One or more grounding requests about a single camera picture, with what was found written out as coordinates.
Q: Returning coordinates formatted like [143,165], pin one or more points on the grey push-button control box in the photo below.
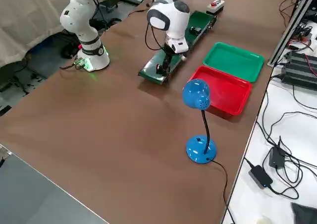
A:
[215,6]

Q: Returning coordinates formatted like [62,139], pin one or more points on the aluminium frame post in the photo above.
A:
[291,23]

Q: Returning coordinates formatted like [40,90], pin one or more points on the large green plastic tray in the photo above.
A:
[234,60]

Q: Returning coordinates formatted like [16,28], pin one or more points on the green belt conveyor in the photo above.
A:
[200,18]

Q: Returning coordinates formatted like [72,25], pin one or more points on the grey cloth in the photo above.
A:
[305,214]

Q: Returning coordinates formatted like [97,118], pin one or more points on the blue desk lamp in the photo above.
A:
[196,94]

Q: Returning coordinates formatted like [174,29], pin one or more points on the red plastic tray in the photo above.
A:
[223,95]

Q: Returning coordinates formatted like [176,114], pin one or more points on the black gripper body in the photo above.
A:
[170,51]

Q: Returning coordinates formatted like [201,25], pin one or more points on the black power adapter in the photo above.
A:
[277,157]
[260,175]

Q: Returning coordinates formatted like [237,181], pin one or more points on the black finned power supply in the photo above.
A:
[301,70]

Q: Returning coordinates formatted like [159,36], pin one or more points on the beige curtain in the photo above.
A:
[24,23]

